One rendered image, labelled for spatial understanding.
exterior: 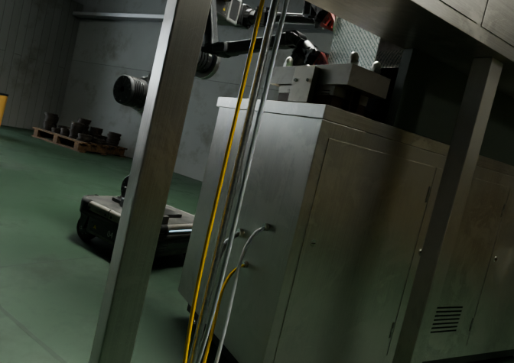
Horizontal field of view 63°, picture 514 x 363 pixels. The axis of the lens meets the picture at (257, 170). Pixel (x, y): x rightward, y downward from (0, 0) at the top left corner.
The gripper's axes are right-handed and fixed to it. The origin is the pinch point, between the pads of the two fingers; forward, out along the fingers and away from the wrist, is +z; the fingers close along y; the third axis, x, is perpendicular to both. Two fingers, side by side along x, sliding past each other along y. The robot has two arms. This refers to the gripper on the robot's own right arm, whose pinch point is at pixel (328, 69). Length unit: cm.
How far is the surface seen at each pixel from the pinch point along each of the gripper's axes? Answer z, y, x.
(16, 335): 38, 82, -102
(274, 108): 19.2, 26.0, -12.2
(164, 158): 64, 74, -7
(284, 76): 6.3, 20.0, -5.5
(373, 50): 14.8, 0.3, 15.1
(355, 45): 5.6, 0.2, 12.6
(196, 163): -358, -168, -301
